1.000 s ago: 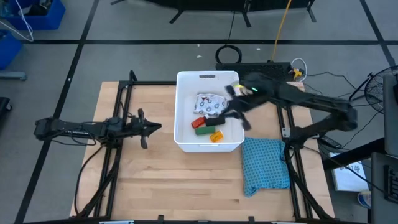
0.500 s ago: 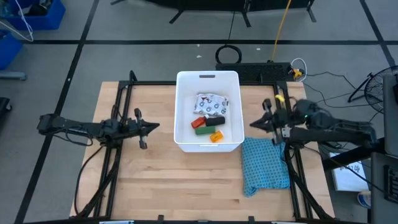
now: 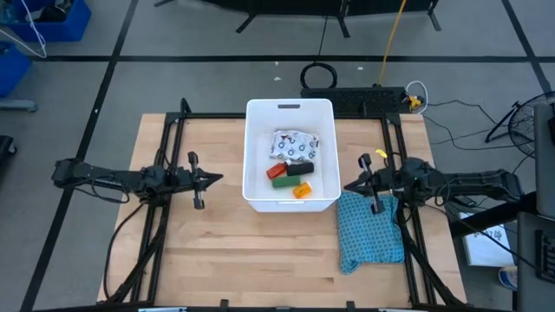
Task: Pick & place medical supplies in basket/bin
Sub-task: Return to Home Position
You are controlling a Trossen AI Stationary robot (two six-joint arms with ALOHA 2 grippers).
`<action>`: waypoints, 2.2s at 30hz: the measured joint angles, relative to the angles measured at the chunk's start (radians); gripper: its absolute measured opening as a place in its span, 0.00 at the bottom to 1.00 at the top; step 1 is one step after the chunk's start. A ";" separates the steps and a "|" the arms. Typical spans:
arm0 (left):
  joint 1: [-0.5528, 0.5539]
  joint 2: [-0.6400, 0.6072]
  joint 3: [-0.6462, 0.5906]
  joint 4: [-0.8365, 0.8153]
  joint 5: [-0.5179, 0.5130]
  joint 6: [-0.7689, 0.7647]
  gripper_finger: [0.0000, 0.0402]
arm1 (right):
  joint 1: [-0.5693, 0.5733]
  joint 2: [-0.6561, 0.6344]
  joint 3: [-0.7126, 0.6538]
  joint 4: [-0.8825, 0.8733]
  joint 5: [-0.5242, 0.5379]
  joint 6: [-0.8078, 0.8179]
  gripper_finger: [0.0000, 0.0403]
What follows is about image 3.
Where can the red liquid bottle white cap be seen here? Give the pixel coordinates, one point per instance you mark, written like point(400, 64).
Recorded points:
point(276, 170)

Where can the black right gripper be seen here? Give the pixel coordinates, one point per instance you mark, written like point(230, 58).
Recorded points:
point(386, 180)

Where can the white patterned pouch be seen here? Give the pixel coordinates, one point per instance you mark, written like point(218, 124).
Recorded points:
point(295, 145)

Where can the black power box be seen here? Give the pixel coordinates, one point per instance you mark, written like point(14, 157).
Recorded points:
point(355, 100)

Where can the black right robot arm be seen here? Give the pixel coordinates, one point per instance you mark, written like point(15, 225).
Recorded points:
point(472, 182)

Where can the large blue plastic bin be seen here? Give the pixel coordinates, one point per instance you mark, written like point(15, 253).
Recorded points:
point(65, 28)

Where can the black stand with legs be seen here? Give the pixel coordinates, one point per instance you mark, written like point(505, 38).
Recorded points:
point(303, 6)

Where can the white plastic basket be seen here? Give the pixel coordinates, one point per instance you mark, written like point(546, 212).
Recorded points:
point(264, 125)

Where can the teal patterned folded cloth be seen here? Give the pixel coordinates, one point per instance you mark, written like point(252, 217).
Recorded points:
point(368, 234)

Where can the yellow tape tag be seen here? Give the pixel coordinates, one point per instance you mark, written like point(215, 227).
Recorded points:
point(381, 153)

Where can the black metal table frame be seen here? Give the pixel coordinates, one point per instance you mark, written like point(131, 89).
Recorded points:
point(208, 116)

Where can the white and blue shoe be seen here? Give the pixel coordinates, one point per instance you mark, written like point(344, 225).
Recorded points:
point(508, 277)

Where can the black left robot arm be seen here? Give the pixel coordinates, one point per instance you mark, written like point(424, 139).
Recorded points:
point(104, 177)

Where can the white printed paper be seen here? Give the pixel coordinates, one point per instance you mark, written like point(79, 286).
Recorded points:
point(485, 251)

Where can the orange block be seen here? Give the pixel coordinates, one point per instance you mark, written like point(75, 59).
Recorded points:
point(302, 190)

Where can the black block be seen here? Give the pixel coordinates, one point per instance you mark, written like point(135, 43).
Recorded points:
point(300, 169)

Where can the yellow plug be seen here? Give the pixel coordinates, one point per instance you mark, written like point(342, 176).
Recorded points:
point(415, 102)

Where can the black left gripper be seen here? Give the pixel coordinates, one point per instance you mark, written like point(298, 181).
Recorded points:
point(186, 178)

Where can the black floor fan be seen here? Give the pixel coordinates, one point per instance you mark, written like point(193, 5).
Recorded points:
point(526, 125)

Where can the green block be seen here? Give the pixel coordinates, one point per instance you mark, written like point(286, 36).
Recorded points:
point(286, 182)

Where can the grey cabinet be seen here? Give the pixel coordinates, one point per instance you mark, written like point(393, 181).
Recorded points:
point(545, 173)

